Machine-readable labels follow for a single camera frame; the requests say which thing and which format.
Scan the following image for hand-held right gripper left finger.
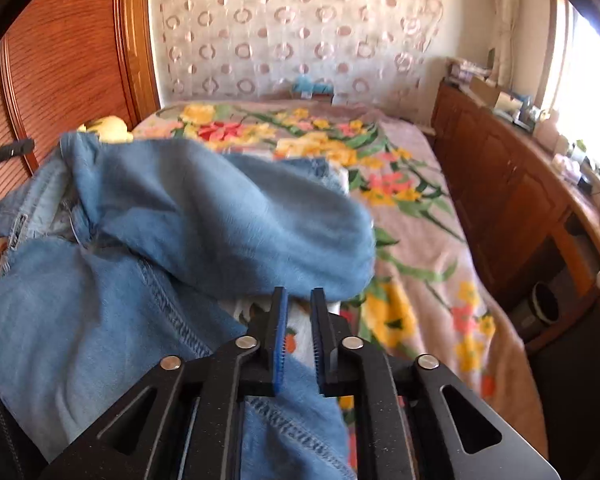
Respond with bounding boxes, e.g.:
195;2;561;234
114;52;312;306
40;287;287;480

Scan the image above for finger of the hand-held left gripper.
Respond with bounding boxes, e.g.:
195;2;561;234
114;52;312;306
0;138;36;161

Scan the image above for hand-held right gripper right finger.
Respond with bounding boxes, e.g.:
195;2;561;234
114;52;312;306
311;287;561;480

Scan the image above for blue denim pants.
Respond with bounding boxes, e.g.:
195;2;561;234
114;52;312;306
0;132;376;480

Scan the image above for yellow plush toy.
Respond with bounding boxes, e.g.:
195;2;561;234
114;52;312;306
77;116;133;143

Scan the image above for slatted wooden wardrobe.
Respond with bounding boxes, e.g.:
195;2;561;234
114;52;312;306
0;0;161;261

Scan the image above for floral blanket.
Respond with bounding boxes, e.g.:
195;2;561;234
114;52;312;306
132;100;548;461

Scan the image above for black waste bin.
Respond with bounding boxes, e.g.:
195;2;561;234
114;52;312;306
510;280;563;343

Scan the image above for long wooden cabinet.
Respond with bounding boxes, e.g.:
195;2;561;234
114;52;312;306
430;82;600;356

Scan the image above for blue plastic bag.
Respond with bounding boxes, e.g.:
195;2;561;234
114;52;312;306
292;75;333;97

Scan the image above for sheer circle-pattern curtain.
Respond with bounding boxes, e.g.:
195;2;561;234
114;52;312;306
147;0;443;106

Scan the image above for open cardboard box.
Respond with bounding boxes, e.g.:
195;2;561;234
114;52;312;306
467;76;523;111

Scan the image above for pale pink bottle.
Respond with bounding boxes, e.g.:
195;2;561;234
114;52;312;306
532;110;561;146

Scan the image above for white window curtain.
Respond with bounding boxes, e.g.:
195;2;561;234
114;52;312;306
480;0;518;86

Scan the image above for window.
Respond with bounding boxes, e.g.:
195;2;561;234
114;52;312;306
535;0;600;181

